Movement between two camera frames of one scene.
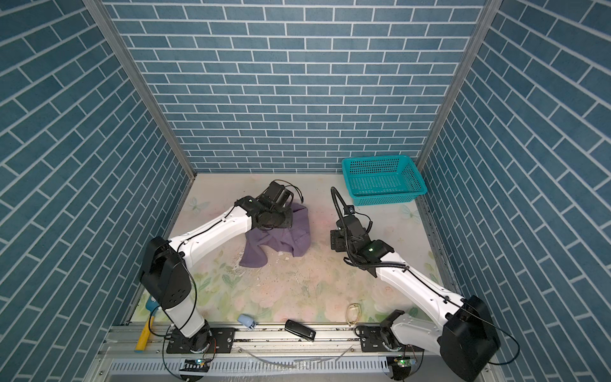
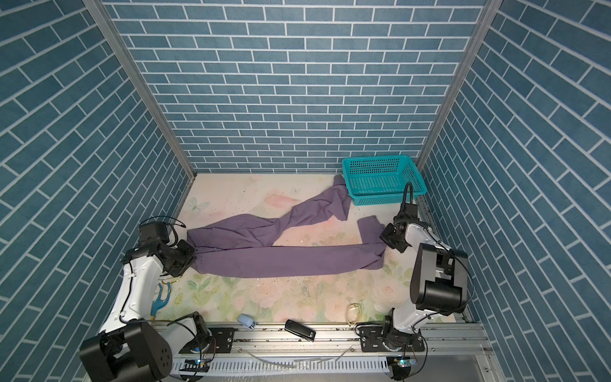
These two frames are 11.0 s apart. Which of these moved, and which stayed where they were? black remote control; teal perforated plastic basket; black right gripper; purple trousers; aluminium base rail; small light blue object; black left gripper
Moved: purple trousers; black left gripper; black right gripper
Stayed: black remote control; teal perforated plastic basket; aluminium base rail; small light blue object
